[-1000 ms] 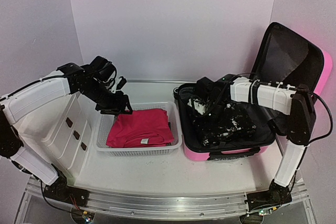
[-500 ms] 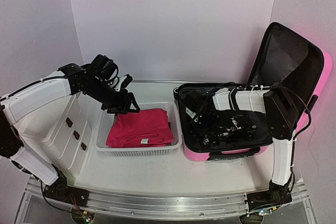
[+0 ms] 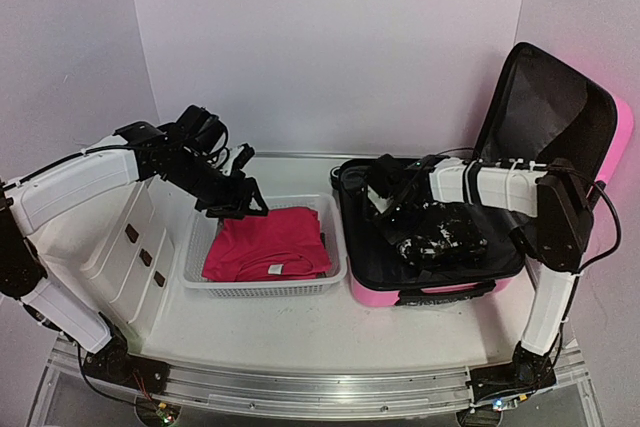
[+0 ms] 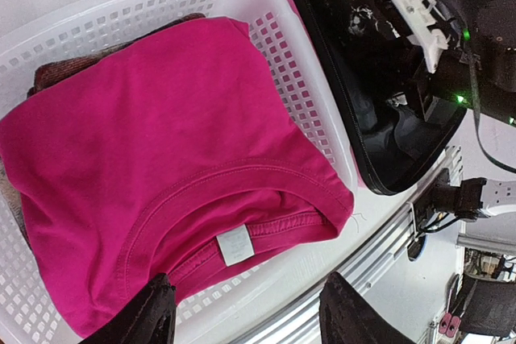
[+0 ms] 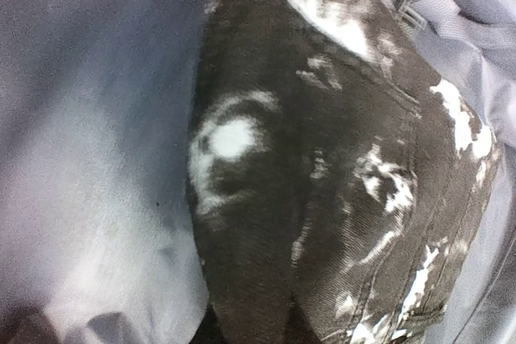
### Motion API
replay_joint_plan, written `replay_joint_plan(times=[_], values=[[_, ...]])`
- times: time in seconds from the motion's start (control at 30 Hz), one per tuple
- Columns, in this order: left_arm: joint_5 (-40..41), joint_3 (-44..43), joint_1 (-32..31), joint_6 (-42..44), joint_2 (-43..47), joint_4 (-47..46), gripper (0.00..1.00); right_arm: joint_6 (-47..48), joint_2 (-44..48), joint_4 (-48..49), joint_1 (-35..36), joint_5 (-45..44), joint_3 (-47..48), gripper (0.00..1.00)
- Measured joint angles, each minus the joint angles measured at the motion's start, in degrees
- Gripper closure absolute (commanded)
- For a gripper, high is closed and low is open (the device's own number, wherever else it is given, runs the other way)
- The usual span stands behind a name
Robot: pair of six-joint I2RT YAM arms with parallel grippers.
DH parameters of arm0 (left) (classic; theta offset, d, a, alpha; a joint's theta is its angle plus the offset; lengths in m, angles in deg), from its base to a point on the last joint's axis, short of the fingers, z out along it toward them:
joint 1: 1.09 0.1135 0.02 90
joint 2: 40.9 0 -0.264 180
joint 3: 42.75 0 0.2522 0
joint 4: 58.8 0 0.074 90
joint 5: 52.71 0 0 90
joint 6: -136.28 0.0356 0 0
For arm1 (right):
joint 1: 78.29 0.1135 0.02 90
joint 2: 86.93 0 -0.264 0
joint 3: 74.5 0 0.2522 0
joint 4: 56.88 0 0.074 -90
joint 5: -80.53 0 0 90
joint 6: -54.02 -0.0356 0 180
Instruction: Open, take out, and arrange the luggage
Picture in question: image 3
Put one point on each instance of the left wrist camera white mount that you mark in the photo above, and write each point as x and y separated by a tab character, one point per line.
231	162

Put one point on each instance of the white rectangular foam box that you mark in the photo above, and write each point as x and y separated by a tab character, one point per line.
76	217

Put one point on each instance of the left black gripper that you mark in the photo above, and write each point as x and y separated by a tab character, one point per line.
233	204

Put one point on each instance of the white perforated plastic basket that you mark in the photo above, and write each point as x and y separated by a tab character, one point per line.
202	231

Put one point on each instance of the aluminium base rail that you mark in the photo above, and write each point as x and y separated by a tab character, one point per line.
312	395

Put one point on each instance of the pink hard-shell suitcase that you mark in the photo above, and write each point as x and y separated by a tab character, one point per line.
542	111

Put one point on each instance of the black white patterned garment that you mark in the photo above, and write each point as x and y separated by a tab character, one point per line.
438	235

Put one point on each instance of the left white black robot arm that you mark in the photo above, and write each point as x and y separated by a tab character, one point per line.
25	274

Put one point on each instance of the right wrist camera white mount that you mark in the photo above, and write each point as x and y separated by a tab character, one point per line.
380	205

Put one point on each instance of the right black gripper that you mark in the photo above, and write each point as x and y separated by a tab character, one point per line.
393	236

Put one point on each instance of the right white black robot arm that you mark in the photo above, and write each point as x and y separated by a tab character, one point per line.
554	198

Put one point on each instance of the white drawer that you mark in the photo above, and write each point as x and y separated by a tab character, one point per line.
129	297
128	241
157	268

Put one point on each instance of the solid red garment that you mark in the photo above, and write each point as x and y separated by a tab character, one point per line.
284	245

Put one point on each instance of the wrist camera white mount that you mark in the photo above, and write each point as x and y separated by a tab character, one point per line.
231	162
380	205

